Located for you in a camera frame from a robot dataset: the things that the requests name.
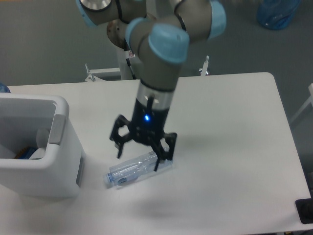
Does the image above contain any white furniture frame right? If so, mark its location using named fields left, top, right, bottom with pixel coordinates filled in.
left=290, top=83, right=313, bottom=127

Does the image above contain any blue trash in can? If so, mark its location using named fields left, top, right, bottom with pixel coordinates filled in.
left=14, top=146, right=37, bottom=160

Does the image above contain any white plastic trash can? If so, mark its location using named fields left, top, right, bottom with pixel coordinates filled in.
left=0, top=93, right=85, bottom=197

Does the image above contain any black clamp at table edge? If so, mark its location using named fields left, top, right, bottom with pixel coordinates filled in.
left=295, top=198, right=313, bottom=224

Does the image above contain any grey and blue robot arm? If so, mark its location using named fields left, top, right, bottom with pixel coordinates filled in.
left=76, top=0, right=226, bottom=163

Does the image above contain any blue object at left edge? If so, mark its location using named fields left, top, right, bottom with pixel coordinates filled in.
left=0, top=82, right=11, bottom=93

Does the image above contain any clear plastic water bottle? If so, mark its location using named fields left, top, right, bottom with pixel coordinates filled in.
left=103, top=151, right=173, bottom=188

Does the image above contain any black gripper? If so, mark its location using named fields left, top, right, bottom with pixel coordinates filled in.
left=109, top=100, right=178, bottom=171

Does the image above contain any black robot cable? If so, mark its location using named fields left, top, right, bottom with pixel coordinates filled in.
left=123, top=38, right=137, bottom=80

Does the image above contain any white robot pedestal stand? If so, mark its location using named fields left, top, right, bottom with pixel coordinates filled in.
left=84, top=12, right=211, bottom=83

